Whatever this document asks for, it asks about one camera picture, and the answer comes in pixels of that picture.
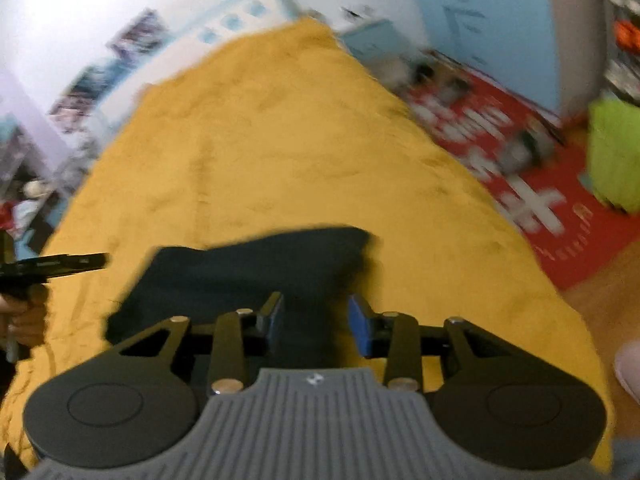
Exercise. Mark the person's left hand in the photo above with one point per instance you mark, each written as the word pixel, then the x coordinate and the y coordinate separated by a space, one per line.
pixel 29 327

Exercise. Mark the yellow quilt bed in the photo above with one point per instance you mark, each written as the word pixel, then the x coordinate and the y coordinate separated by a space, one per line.
pixel 260 150

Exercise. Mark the red printed floor mat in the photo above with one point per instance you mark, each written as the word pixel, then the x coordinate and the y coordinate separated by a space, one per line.
pixel 550 210

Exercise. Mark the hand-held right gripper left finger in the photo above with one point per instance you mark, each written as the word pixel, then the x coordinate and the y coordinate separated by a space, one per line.
pixel 274 327

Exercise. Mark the red bag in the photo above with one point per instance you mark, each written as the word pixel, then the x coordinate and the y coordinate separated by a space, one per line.
pixel 6 215

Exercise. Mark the cluttered storage rack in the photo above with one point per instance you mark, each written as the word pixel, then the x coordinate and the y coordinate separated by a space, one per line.
pixel 622 25

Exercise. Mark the blue and white wardrobe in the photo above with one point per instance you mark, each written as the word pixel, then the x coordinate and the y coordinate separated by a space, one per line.
pixel 480 25

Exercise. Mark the green storage box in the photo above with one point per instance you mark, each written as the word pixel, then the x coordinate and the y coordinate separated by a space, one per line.
pixel 615 155

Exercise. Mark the blue nightstand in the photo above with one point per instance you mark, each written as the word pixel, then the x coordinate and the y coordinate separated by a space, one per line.
pixel 372 45

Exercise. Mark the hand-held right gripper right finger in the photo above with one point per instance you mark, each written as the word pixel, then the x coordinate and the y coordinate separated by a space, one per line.
pixel 359 327

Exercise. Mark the wall poster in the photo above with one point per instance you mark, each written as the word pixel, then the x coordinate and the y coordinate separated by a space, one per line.
pixel 80 97
pixel 140 35

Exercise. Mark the black pants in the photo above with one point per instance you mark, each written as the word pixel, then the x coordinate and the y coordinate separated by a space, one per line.
pixel 240 275

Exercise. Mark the pink slipper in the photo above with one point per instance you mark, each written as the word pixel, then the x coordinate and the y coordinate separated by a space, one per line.
pixel 629 372

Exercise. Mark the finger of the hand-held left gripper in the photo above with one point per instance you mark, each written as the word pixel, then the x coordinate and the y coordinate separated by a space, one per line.
pixel 80 263

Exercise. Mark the cluttered desk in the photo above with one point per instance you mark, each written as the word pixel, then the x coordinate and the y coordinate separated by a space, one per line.
pixel 30 180

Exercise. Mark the white and blue headboard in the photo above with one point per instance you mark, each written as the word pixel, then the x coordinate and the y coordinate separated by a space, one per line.
pixel 210 35

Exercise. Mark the white round object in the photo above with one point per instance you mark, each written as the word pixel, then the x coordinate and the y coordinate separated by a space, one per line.
pixel 35 189

